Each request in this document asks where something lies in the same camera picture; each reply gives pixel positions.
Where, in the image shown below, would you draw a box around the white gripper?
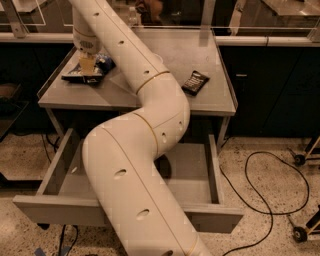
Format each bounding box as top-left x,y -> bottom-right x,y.
73,29 -> 102,74

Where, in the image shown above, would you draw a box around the blue chip bag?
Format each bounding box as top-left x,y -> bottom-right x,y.
61,53 -> 116,85

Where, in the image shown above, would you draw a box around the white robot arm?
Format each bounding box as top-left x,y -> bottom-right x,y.
69,0 -> 212,256

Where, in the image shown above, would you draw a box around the black snack bag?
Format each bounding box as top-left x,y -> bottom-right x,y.
182,70 -> 210,96

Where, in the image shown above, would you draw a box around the grey open top drawer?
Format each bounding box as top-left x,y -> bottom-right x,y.
13,128 -> 243,233

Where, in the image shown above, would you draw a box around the clear plastic bottle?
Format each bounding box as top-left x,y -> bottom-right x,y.
128,6 -> 138,26

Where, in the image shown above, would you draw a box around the grey metal cabinet table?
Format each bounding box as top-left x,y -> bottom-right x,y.
38,28 -> 237,147

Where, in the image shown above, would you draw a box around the wheeled cart base upper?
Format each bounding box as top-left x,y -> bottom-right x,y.
289,135 -> 320,166

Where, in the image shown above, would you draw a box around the wheeled cart base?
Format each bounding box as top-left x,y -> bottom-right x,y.
289,135 -> 320,166
287,205 -> 320,243

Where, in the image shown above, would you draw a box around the wheeled cart base lower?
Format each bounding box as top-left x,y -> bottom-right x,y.
287,205 -> 320,243

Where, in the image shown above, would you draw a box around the grey counter rail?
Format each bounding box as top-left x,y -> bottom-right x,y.
0,32 -> 320,47

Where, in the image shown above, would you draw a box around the black cables under drawer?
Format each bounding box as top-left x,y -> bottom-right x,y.
57,224 -> 80,256

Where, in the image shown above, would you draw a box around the black floor cable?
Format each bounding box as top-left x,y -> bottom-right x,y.
218,151 -> 310,256

